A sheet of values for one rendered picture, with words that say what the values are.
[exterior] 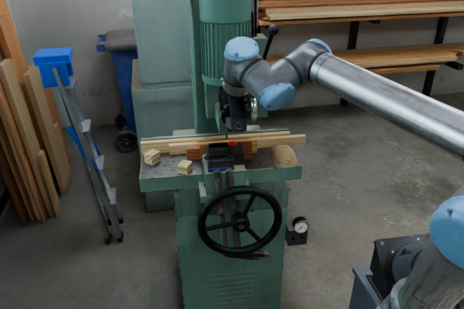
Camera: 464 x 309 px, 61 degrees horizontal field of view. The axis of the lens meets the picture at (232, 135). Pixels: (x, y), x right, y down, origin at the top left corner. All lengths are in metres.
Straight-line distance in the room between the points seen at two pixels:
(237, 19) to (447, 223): 0.88
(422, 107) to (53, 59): 1.66
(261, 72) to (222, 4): 0.35
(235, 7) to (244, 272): 1.08
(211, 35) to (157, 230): 1.56
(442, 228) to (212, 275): 1.18
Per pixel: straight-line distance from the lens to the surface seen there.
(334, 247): 2.50
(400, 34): 4.52
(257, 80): 1.01
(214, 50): 1.34
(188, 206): 1.50
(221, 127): 1.47
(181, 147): 1.54
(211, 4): 1.31
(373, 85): 0.93
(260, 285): 1.85
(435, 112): 0.87
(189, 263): 1.70
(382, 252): 1.49
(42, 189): 2.78
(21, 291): 2.48
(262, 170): 1.45
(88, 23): 3.71
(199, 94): 1.65
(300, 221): 1.56
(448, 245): 0.76
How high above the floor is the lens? 1.68
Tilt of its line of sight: 27 degrees down
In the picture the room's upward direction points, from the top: straight up
